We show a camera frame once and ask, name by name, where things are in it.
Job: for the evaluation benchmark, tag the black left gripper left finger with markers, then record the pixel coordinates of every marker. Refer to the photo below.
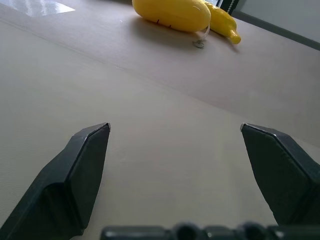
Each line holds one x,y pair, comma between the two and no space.
65,190

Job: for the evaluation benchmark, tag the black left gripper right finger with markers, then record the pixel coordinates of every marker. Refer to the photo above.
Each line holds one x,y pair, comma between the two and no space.
287,180

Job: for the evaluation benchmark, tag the slim yellow toy banana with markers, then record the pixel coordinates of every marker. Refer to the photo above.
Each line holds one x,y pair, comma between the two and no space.
223,21

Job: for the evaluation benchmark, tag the fat yellow toy banana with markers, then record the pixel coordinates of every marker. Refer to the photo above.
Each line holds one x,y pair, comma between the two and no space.
172,13

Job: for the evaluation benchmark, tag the dark window frame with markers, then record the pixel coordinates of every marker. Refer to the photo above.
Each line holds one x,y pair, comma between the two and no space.
280,28

